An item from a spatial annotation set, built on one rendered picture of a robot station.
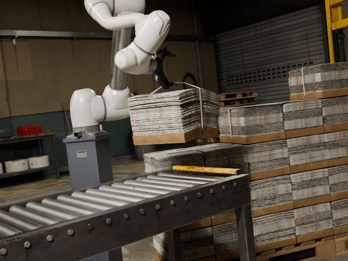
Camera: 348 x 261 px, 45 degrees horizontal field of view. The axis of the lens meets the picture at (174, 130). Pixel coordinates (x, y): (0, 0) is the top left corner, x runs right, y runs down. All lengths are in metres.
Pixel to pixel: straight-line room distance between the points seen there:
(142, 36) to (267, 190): 1.42
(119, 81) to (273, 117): 1.00
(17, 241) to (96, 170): 1.23
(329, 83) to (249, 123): 0.64
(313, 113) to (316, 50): 7.13
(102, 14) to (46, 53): 7.28
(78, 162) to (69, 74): 7.11
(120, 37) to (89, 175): 0.79
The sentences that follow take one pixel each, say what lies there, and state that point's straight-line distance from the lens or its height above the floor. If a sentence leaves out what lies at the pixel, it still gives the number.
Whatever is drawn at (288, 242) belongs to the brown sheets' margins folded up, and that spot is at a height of 0.17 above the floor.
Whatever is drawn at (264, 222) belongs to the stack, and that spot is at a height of 0.33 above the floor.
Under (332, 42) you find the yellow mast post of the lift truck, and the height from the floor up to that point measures 1.50.
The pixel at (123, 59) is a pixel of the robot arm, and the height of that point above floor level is 1.33.
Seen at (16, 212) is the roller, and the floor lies 0.79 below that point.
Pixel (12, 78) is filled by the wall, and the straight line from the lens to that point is 9.05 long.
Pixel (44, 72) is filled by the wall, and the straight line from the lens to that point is 9.30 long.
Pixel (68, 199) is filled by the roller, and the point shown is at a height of 0.79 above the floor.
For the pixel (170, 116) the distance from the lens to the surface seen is 1.89.
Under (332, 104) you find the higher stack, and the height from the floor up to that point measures 1.01.
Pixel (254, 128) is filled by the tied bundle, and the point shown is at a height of 0.93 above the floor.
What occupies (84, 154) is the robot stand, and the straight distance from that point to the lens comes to 2.46.
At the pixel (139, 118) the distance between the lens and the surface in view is 1.99.
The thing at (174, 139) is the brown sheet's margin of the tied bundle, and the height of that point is 0.97.
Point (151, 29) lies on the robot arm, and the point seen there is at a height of 1.43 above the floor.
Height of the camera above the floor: 1.11
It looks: 3 degrees down
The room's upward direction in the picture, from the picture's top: 6 degrees counter-clockwise
